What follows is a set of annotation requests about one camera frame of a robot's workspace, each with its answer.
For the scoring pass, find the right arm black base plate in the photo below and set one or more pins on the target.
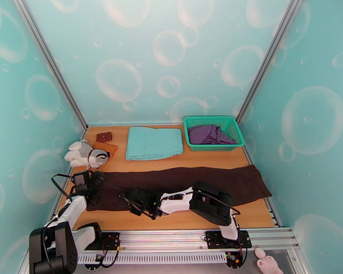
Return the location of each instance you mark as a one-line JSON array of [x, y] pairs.
[[214, 241]]

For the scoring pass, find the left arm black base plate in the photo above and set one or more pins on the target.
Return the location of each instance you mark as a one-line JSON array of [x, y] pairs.
[[113, 243]]

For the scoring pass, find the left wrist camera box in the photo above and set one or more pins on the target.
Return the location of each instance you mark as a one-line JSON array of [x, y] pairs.
[[81, 182]]

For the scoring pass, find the purple trousers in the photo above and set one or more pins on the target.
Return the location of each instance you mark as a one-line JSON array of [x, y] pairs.
[[205, 136]]

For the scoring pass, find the dark brown trousers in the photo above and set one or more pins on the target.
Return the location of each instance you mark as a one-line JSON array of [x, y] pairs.
[[188, 179]]

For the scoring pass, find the aluminium front frame rail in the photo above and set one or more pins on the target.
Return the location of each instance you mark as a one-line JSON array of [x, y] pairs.
[[160, 239]]

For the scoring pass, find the green plastic basket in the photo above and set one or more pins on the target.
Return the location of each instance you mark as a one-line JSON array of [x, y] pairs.
[[214, 120]]

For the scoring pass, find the tan leather pouch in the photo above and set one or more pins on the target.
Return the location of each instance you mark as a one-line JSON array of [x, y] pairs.
[[107, 147]]

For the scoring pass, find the pink white plush rabbit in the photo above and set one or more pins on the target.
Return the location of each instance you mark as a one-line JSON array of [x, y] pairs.
[[267, 264]]

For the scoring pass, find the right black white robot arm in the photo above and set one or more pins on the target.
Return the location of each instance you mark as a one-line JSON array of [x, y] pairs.
[[211, 204]]

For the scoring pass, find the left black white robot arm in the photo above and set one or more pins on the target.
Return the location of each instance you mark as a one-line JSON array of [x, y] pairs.
[[54, 247]]

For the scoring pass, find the dark brown leather wallet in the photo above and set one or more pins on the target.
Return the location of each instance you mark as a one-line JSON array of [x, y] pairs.
[[104, 136]]

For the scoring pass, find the aluminium frame post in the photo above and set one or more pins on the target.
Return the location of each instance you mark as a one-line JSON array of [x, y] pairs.
[[270, 53], [50, 62]]

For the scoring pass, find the folded teal trousers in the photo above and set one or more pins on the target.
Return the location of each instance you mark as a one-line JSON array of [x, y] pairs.
[[154, 142]]

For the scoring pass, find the grey white plush dog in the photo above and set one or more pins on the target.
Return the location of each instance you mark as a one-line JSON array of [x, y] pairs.
[[80, 154]]

